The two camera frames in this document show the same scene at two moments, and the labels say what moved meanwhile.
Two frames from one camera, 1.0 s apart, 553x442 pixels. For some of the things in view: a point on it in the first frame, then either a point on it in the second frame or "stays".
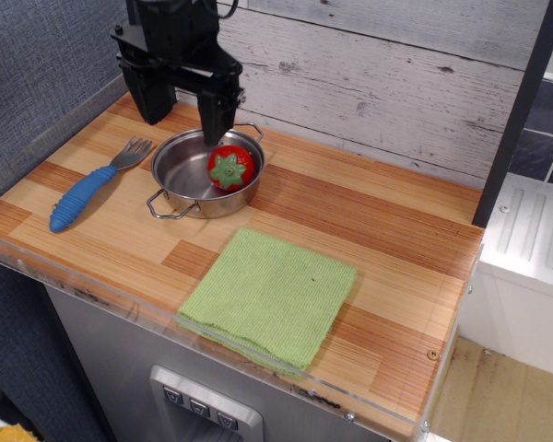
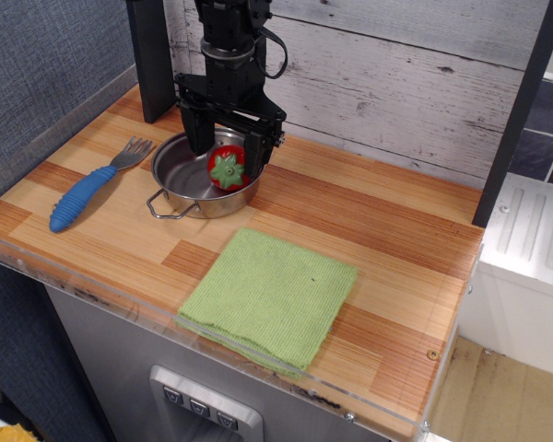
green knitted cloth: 267,301 stays
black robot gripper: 180,35 -> 234,91
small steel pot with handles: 180,162 stays
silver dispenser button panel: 185,411 stays
